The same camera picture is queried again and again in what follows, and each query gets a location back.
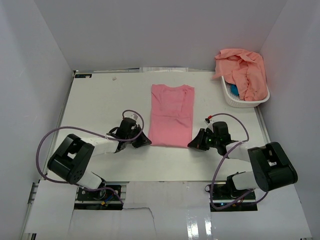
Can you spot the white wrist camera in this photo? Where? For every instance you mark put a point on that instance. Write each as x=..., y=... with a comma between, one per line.
x=209, y=122
x=130, y=115

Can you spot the salmon orange t shirt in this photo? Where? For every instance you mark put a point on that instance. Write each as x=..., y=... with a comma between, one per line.
x=245, y=69

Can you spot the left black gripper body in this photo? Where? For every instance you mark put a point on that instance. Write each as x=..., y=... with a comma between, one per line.
x=136, y=131

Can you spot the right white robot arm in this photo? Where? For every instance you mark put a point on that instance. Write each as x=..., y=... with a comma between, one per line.
x=271, y=167

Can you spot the blue cloth in basket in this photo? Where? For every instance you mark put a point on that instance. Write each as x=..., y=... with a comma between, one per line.
x=234, y=89

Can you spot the pink t shirt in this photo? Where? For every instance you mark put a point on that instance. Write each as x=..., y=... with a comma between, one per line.
x=172, y=113

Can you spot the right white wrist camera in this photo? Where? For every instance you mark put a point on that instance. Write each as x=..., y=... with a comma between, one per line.
x=209, y=122

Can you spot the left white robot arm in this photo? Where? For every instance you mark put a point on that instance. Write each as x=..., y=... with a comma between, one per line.
x=71, y=158

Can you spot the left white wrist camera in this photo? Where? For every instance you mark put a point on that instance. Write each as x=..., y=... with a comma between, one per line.
x=130, y=115

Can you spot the black label sticker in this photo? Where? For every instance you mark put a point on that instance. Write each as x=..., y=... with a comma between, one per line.
x=83, y=76

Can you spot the white plastic basket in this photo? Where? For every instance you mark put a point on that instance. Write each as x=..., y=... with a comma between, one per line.
x=234, y=101

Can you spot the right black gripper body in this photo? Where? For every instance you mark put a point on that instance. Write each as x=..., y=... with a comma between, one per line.
x=211, y=141

